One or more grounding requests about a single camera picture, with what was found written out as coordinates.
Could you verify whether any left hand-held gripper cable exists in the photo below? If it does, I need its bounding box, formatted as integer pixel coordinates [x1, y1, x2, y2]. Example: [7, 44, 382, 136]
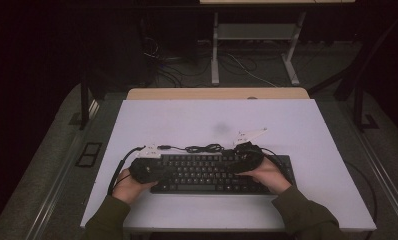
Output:
[106, 145, 147, 197]

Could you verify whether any black floor socket frame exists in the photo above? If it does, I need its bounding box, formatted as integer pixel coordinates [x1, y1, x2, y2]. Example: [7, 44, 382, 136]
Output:
[74, 141, 104, 168]

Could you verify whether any black computer keyboard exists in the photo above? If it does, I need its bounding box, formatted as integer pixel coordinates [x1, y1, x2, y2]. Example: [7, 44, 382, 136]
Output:
[149, 152, 296, 196]

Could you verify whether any black keyboard cable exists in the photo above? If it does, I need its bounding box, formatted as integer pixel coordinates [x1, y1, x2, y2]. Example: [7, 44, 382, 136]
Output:
[156, 143, 235, 155]

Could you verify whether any tangle of black floor cables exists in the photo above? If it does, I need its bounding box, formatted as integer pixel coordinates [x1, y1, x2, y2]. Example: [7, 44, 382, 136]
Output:
[142, 36, 212, 88]

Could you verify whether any white table board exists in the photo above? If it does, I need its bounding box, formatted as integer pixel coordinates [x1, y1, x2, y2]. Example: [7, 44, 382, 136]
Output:
[80, 98, 377, 232]

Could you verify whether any black metal stand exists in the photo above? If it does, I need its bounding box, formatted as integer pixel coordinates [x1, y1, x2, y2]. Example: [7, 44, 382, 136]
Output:
[78, 71, 104, 131]
[307, 13, 398, 133]

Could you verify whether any person's left hand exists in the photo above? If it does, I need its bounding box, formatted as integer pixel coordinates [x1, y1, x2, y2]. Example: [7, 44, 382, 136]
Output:
[111, 168, 160, 206]

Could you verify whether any wooden table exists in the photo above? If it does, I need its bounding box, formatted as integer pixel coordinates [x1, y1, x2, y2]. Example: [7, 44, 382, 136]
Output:
[125, 87, 311, 101]

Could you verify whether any person's right hand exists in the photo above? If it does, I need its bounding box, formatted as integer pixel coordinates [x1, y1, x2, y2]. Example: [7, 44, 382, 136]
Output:
[236, 156, 293, 196]

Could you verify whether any white metal desk frame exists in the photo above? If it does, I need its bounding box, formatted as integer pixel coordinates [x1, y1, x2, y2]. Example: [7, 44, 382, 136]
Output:
[199, 0, 356, 87]

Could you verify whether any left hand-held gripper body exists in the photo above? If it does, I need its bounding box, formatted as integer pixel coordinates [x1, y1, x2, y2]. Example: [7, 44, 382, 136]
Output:
[129, 143, 165, 185]

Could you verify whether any white floor cable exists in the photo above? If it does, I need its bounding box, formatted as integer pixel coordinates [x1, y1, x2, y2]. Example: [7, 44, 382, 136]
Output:
[226, 53, 279, 89]

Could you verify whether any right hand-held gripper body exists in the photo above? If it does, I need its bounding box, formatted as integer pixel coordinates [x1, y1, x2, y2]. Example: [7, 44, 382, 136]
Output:
[226, 127, 268, 174]

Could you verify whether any metal floor rail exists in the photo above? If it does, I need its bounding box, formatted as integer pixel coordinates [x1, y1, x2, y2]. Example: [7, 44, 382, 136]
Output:
[21, 99, 102, 240]
[336, 99, 398, 236]

